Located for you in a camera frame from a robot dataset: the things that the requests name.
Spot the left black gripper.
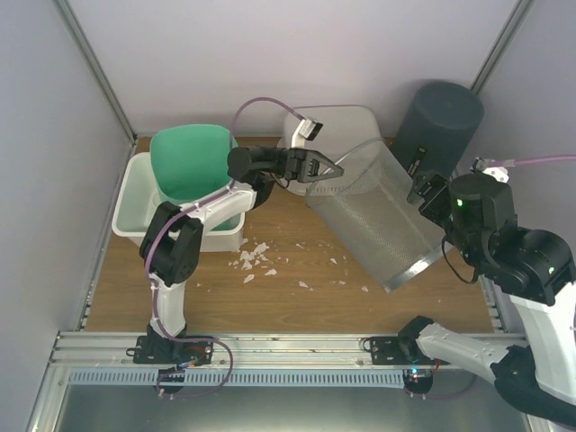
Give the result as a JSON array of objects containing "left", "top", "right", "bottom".
[{"left": 260, "top": 145, "right": 344, "bottom": 183}]

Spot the translucent white wash basin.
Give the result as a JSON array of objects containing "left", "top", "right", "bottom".
[{"left": 276, "top": 105, "right": 384, "bottom": 197}]

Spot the silver wire mesh bin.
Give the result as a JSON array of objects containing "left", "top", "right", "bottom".
[{"left": 305, "top": 138, "right": 444, "bottom": 293}]

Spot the dark grey round bin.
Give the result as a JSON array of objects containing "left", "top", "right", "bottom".
[{"left": 391, "top": 81, "right": 484, "bottom": 178}]

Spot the green plastic bin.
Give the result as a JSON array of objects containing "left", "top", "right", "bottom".
[{"left": 149, "top": 124, "right": 237, "bottom": 204}]

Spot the white rectangular tub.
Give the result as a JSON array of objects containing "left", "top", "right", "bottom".
[{"left": 112, "top": 152, "right": 245, "bottom": 252}]

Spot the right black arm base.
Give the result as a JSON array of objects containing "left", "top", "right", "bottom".
[{"left": 359, "top": 336, "right": 448, "bottom": 367}]

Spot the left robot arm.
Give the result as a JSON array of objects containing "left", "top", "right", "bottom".
[{"left": 139, "top": 146, "right": 344, "bottom": 364}]

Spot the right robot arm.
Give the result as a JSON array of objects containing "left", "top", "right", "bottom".
[{"left": 398, "top": 172, "right": 575, "bottom": 428}]

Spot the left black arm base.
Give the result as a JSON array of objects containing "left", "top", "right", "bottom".
[{"left": 126, "top": 332, "right": 212, "bottom": 366}]

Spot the white debris pile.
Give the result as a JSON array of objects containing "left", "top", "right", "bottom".
[{"left": 227, "top": 238, "right": 278, "bottom": 284}]

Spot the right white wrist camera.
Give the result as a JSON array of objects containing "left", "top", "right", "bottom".
[{"left": 471, "top": 157, "right": 515, "bottom": 184}]

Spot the right aluminium frame post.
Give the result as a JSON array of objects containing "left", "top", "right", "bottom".
[{"left": 470, "top": 0, "right": 536, "bottom": 95}]

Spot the aluminium frame post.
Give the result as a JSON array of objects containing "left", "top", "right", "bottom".
[
  {"left": 53, "top": 0, "right": 138, "bottom": 145},
  {"left": 470, "top": 0, "right": 536, "bottom": 95}
]

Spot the left aluminium frame post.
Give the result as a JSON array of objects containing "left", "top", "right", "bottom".
[{"left": 53, "top": 0, "right": 138, "bottom": 145}]

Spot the grey slotted cable duct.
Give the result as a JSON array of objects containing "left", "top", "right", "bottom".
[{"left": 68, "top": 368, "right": 404, "bottom": 389}]

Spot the aluminium front rail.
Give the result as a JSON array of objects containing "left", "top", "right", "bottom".
[{"left": 49, "top": 330, "right": 536, "bottom": 368}]

